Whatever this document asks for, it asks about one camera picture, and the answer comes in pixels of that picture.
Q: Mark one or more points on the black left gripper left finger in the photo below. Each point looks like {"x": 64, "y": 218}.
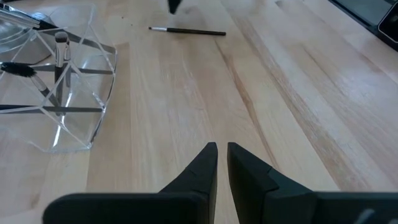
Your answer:
{"x": 186, "y": 205}

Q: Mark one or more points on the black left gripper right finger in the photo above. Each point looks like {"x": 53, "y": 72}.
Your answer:
{"x": 264, "y": 199}

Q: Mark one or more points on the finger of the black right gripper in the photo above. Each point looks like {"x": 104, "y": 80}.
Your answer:
{"x": 174, "y": 5}

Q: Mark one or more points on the thick black makeup brush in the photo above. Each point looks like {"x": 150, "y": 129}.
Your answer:
{"x": 61, "y": 49}

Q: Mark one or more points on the fluffy-head black makeup brush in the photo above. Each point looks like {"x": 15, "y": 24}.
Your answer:
{"x": 17, "y": 69}

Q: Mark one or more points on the clear acrylic brush organizer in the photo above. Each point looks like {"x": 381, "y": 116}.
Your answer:
{"x": 81, "y": 124}

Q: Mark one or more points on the white shade silver table lamp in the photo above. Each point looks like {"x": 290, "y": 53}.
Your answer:
{"x": 12, "y": 46}

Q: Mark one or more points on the black device with silver rim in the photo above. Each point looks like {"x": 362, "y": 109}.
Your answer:
{"x": 390, "y": 25}

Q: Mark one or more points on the black aluminium table frame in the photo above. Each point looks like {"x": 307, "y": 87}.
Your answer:
{"x": 368, "y": 23}

